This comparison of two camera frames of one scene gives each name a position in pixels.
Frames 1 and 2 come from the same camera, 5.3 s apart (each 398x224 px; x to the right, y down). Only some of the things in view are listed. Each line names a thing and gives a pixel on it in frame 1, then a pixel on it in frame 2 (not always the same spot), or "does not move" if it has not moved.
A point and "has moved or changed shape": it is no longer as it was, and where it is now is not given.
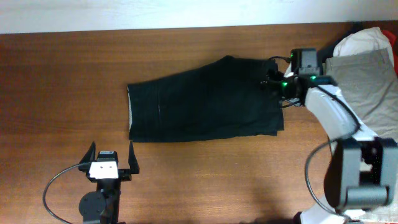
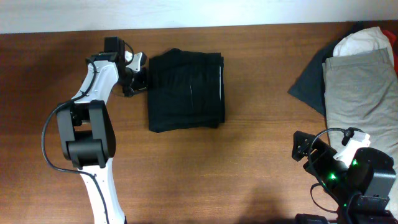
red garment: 392,39 does not move
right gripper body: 280,82 -> 332,171
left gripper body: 124,175 -> 132,79
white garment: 362,42 does not move
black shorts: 225,99 has moved or changed shape
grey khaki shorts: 368,81 does not move
